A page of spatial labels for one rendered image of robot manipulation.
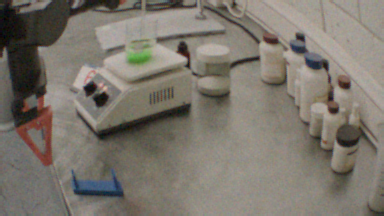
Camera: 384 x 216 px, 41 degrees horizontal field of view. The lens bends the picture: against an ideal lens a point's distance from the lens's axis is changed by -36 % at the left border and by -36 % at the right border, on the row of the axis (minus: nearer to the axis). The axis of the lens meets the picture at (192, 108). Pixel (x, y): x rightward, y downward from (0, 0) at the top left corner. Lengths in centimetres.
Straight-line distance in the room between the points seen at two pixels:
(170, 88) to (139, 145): 13
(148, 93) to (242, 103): 18
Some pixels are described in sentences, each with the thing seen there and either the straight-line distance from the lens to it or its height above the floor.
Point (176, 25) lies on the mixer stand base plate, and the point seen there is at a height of 76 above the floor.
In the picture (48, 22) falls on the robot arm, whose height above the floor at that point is 116.
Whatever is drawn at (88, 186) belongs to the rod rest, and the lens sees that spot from 108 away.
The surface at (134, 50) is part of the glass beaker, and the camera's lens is 128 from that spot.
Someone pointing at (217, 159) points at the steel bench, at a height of 75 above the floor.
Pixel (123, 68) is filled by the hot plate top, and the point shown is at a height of 84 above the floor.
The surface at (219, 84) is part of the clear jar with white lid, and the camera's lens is 137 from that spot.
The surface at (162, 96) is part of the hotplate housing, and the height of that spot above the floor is 79.
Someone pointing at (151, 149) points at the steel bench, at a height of 75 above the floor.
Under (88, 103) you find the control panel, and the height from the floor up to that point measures 79.
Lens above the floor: 133
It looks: 26 degrees down
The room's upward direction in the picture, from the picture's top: 1 degrees counter-clockwise
